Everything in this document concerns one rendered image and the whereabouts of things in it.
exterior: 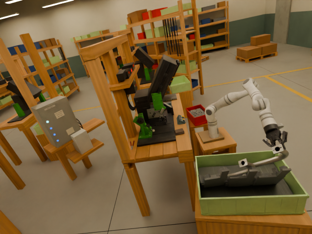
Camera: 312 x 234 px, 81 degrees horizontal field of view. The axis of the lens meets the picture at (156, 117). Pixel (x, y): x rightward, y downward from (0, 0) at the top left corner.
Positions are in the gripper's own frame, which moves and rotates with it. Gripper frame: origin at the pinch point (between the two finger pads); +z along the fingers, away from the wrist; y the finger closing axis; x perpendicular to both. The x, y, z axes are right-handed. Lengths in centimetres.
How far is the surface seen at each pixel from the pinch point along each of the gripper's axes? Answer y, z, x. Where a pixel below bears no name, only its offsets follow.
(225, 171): -27.6, 7.5, -14.2
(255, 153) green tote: -29.5, -13.9, 29.2
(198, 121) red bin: -86, -76, 34
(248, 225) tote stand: -41, 34, 14
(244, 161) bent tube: -16.6, 3.9, -9.2
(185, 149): -77, -29, 1
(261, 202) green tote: -25.9, 23.0, 10.9
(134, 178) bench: -132, -12, -24
